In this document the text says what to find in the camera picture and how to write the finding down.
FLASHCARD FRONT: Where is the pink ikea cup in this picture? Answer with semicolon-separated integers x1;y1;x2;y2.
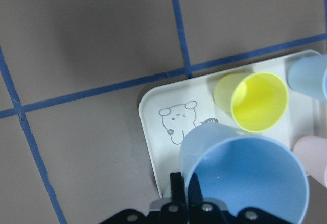
293;136;326;187

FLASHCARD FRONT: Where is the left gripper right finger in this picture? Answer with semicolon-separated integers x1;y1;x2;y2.
187;173;203;206

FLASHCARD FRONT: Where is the yellow ikea cup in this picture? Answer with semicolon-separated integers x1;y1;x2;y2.
213;71;289;132

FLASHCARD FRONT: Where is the light blue ikea cup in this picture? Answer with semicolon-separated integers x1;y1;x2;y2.
179;123;309;223

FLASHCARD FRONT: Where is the cream serving tray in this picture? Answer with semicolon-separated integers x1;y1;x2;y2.
138;50;326;196

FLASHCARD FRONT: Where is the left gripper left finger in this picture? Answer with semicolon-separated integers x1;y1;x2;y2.
170;172;185;204

